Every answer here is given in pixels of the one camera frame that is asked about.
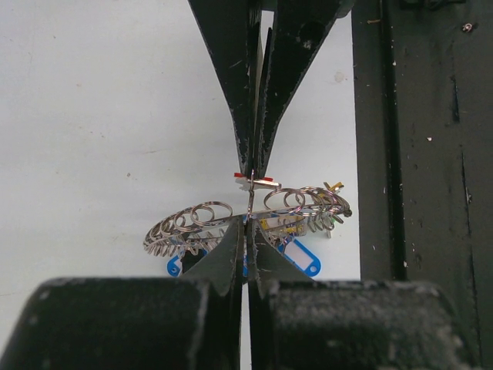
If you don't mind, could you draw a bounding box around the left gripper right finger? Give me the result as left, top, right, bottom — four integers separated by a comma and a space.
246, 228, 480, 369

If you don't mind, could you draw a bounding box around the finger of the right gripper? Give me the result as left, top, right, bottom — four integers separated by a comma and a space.
257, 0, 354, 176
189, 0, 257, 176

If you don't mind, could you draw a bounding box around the silver disc keyring with keys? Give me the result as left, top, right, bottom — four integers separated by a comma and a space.
143, 181, 353, 278

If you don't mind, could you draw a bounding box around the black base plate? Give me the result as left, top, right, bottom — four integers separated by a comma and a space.
351, 1, 492, 369

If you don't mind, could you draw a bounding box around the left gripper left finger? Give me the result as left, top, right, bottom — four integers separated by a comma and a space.
1, 217, 244, 369

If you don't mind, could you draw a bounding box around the key with red tag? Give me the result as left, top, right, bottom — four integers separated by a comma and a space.
233, 172, 282, 191

